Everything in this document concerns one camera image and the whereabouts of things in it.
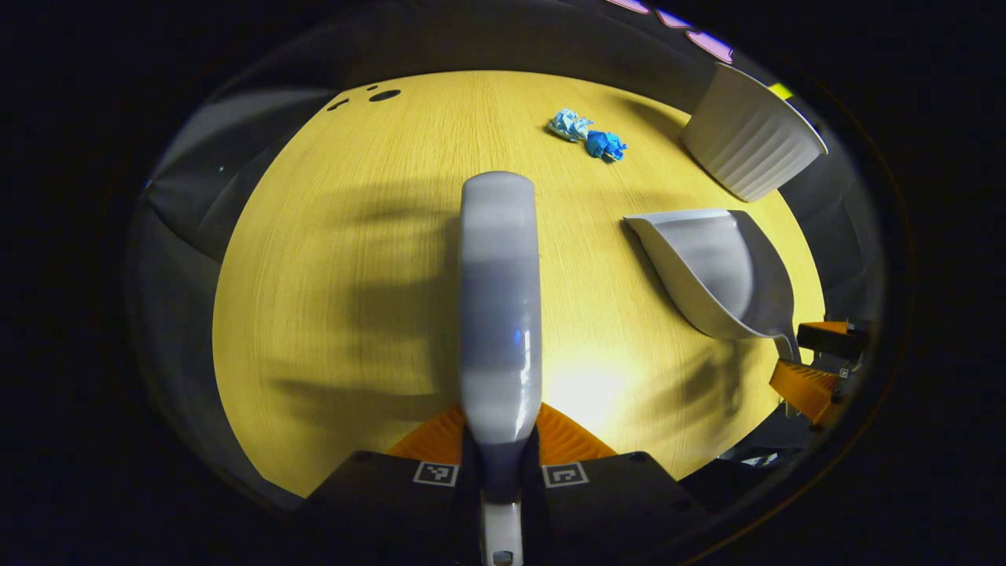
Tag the white ribbed garbage bin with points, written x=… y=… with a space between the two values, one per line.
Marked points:
x=747 y=141

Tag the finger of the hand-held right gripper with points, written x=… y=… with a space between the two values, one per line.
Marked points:
x=833 y=339
x=805 y=385

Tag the grey dustpan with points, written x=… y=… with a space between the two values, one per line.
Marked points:
x=715 y=267

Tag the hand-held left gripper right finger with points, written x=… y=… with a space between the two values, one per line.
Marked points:
x=613 y=503

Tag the light blue paper ball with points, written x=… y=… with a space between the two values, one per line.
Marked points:
x=569 y=124

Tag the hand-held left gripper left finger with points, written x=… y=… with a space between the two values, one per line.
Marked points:
x=393 y=503

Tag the small grey broom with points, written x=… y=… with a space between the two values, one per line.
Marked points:
x=499 y=275

